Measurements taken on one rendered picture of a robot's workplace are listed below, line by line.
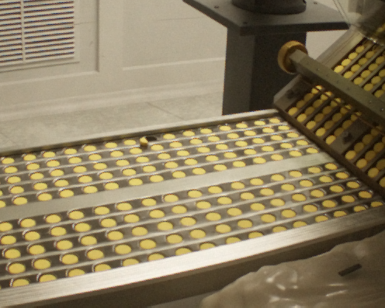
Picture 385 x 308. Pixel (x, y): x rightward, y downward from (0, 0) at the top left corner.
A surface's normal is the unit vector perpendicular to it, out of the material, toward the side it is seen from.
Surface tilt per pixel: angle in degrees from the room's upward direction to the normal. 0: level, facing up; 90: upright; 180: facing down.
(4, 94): 90
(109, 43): 90
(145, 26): 90
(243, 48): 90
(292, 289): 35
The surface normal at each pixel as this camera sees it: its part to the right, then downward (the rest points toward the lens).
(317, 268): 0.10, -0.87
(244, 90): -0.91, 0.14
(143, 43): 0.40, 0.42
